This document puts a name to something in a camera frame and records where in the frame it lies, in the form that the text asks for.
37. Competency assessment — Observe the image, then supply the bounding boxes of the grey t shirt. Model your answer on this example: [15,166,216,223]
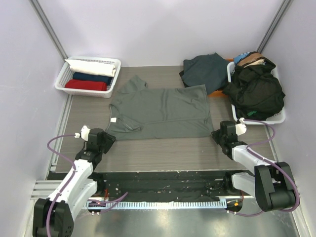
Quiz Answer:
[106,76,214,140]

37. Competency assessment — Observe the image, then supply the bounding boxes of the left aluminium frame post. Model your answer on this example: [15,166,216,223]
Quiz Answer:
[29,0,68,59]

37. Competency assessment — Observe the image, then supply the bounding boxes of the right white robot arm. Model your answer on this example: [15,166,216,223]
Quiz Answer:
[211,118,300,212]

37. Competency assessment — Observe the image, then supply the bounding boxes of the dark teal t shirt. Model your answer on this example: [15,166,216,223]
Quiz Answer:
[179,53,229,95]

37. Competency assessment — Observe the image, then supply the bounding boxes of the blue and tan clothes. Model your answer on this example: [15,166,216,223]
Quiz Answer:
[233,51,263,67]

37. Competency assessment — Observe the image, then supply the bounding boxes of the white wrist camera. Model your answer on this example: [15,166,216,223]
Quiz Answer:
[74,125,91,141]
[235,118,247,136]

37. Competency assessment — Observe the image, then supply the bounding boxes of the aluminium frame post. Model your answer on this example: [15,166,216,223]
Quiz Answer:
[29,0,68,59]
[257,0,294,53]

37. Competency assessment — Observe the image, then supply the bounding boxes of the navy rolled t shirt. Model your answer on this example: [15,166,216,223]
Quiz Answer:
[73,72,113,85]

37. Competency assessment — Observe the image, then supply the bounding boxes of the black clothes pile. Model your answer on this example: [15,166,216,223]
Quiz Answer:
[223,56,285,121]

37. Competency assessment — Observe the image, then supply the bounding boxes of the white rolled t shirt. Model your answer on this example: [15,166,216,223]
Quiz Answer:
[65,59,116,77]

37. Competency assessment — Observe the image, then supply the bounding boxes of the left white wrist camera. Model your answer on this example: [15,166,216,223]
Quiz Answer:
[74,125,91,141]

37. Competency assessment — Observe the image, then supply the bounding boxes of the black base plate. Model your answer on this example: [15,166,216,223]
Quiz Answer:
[46,169,257,202]

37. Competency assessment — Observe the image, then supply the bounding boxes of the right aluminium frame post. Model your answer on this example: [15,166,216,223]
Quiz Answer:
[257,0,294,53]

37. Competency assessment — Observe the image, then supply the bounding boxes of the red rolled t shirt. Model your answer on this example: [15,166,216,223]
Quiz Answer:
[65,79,107,91]

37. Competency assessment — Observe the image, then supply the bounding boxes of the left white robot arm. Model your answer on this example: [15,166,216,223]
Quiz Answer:
[32,125,116,237]

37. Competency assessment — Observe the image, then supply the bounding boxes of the slotted white cable duct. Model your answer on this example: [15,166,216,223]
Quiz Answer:
[85,199,227,211]

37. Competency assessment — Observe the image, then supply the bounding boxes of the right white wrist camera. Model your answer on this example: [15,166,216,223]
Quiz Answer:
[235,118,247,136]

